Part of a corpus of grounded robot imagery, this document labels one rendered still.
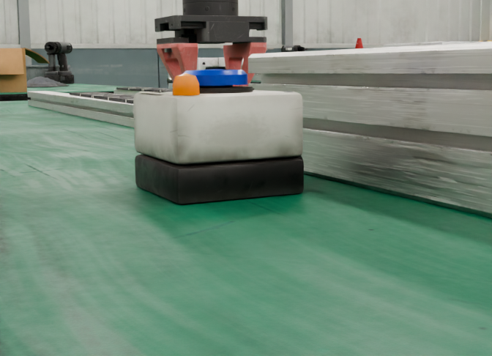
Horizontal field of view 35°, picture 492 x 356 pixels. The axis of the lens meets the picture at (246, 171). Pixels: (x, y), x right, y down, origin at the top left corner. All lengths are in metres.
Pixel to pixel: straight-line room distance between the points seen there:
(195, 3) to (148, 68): 11.36
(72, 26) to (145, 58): 1.19
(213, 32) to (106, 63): 11.20
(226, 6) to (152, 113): 0.35
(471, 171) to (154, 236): 0.16
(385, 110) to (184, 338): 0.27
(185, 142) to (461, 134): 0.15
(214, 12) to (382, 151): 0.36
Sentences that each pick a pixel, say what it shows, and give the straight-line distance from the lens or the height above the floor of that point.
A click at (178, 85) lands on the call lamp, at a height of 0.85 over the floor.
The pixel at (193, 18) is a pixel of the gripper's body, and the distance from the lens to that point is 0.77.
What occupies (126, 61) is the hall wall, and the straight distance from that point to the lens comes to 12.05.
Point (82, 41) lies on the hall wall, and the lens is 11.90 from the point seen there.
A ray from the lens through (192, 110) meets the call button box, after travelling 0.43.
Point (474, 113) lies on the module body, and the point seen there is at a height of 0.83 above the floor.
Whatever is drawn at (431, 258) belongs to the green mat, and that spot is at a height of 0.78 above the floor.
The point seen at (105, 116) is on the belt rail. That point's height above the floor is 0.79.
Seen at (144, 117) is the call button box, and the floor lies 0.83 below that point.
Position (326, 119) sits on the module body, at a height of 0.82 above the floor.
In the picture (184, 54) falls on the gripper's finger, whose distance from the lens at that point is 0.77.
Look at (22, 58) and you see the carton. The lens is 2.79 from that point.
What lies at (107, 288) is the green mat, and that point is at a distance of 0.28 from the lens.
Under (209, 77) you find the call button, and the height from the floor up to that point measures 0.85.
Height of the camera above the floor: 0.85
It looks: 8 degrees down
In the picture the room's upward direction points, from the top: 1 degrees counter-clockwise
